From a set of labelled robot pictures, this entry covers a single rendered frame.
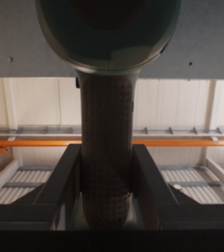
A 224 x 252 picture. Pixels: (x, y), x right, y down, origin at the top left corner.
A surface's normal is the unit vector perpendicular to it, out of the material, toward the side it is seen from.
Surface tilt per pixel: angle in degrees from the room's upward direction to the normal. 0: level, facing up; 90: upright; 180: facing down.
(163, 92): 90
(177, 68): 90
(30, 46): 90
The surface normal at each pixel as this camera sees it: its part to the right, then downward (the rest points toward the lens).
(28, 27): 0.02, 0.25
